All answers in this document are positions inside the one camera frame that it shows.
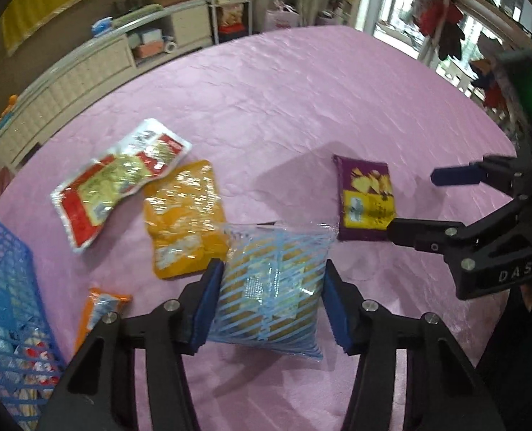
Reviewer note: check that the orange snack bag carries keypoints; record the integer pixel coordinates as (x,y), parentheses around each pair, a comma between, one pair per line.
(231,14)

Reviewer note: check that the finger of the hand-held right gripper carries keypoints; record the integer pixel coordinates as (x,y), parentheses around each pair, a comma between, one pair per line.
(427,233)
(454,176)

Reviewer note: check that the red white pickle packet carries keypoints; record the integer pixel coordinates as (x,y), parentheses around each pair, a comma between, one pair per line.
(113,175)

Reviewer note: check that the blue plastic basket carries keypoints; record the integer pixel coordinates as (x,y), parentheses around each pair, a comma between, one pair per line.
(5,269)

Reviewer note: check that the cream TV cabinet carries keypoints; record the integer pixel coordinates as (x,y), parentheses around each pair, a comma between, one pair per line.
(81,81)

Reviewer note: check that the white paper roll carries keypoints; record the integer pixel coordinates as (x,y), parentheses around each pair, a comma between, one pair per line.
(171,46)

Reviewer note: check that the orange yellow snack packet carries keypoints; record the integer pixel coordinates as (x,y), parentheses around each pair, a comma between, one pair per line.
(180,206)

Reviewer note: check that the pink tote bag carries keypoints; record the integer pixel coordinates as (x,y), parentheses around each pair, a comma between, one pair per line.
(283,18)

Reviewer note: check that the orange box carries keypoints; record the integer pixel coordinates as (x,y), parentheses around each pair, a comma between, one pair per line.
(149,50)

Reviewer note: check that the blue white tissue box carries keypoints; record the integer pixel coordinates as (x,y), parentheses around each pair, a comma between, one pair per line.
(102,27)

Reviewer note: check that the light blue box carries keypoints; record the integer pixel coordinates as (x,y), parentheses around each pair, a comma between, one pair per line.
(145,37)

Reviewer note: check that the red hanging clothes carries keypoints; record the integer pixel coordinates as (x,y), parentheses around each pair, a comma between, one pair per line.
(441,27)

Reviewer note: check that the green folded cloth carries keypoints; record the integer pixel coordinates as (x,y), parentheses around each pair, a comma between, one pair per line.
(138,14)

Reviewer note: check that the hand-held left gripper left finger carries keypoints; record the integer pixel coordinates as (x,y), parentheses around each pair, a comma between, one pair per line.
(207,305)

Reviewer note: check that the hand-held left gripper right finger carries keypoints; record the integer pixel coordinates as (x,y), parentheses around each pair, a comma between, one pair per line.
(340,309)

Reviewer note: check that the pile of oranges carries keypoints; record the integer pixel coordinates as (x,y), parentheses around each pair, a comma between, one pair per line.
(7,110)

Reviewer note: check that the blue striped pastry packet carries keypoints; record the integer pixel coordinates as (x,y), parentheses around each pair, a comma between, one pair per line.
(270,287)

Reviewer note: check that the small orange snack packet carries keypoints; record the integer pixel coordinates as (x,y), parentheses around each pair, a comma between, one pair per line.
(97,305)

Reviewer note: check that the white metal rack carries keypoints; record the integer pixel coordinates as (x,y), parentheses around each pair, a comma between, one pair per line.
(212,9)

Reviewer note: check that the yellow wall cloth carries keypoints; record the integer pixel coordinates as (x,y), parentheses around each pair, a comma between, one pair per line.
(59,4)

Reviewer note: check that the purple chip packet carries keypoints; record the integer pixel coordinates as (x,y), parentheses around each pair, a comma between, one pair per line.
(364,188)

